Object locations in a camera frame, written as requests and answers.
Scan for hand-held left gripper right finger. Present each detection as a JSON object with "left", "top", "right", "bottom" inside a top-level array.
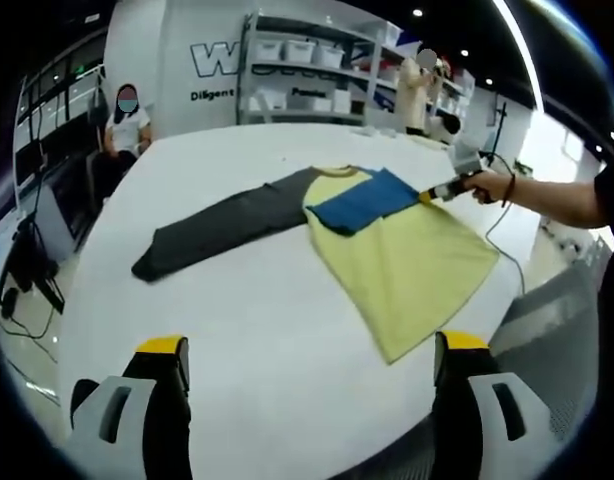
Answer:
[{"left": 430, "top": 329, "right": 539, "bottom": 480}]

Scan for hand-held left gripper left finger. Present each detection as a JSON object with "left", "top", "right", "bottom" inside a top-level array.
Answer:
[{"left": 68, "top": 334, "right": 193, "bottom": 480}]

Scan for yellow grey blue garment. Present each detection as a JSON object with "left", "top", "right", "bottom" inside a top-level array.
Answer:
[{"left": 130, "top": 164, "right": 501, "bottom": 366}]

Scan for person's right hand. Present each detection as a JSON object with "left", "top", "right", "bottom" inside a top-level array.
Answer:
[{"left": 463, "top": 168, "right": 516, "bottom": 207}]

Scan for black tripod stand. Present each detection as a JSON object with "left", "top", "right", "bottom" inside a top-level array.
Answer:
[{"left": 488, "top": 101, "right": 511, "bottom": 162}]

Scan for ceiling light strip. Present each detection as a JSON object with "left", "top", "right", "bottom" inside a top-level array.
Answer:
[{"left": 490, "top": 0, "right": 546, "bottom": 109}]

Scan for white storage bin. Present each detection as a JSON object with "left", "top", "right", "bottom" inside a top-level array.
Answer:
[
  {"left": 285, "top": 39, "right": 316, "bottom": 64},
  {"left": 316, "top": 44, "right": 346, "bottom": 69},
  {"left": 258, "top": 39, "right": 286, "bottom": 63}
]

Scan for grey metal shelving unit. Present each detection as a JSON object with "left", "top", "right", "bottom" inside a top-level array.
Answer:
[{"left": 235, "top": 11, "right": 476, "bottom": 132}]

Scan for red cord bracelet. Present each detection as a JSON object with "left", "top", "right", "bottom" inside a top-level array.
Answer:
[{"left": 501, "top": 171, "right": 518, "bottom": 209}]

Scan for black floor cable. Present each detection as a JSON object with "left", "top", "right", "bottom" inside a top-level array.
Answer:
[{"left": 0, "top": 299, "right": 63, "bottom": 366}]

